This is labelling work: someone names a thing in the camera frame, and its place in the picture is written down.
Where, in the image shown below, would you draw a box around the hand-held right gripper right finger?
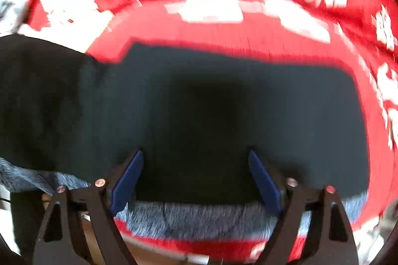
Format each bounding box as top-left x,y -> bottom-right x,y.
248,149 -> 359,265

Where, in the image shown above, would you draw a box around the black pants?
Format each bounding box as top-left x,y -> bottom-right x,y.
0,35 -> 370,206

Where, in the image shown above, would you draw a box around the red bedsheet with white characters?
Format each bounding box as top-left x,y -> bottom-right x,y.
17,0 -> 398,264

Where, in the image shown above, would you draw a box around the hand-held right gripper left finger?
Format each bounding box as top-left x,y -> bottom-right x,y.
33,149 -> 144,265

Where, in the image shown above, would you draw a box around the blue-grey leaf print cloth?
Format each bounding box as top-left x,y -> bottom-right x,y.
0,157 -> 370,241

